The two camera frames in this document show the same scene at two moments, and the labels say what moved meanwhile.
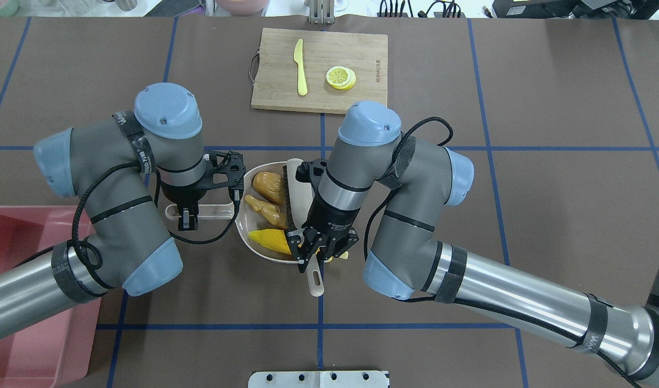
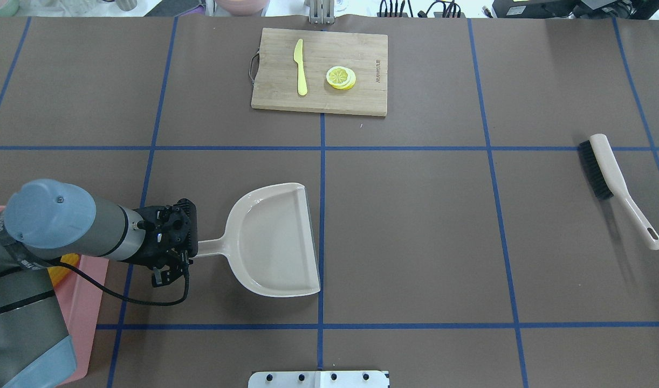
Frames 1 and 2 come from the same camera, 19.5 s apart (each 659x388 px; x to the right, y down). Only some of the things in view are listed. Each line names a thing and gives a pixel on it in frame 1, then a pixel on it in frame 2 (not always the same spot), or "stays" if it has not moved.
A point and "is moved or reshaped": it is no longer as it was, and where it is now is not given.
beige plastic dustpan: (246, 217) → (269, 242)
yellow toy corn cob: (275, 238) is moved or reshaped
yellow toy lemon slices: (341, 77) stays
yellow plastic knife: (302, 89) stays
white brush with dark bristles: (298, 201) → (609, 181)
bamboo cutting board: (319, 71) stays
